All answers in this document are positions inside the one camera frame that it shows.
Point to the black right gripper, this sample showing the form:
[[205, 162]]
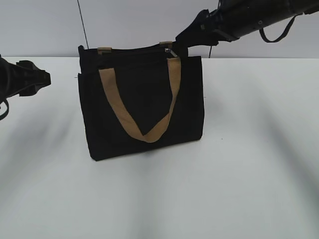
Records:
[[207, 29]]

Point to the black tote bag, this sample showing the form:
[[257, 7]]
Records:
[[139, 99]]

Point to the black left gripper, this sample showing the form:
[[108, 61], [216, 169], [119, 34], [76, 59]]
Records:
[[23, 79]]

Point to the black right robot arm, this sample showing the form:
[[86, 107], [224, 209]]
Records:
[[236, 18]]

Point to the silver zipper pull with ring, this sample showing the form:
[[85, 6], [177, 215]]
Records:
[[171, 52]]

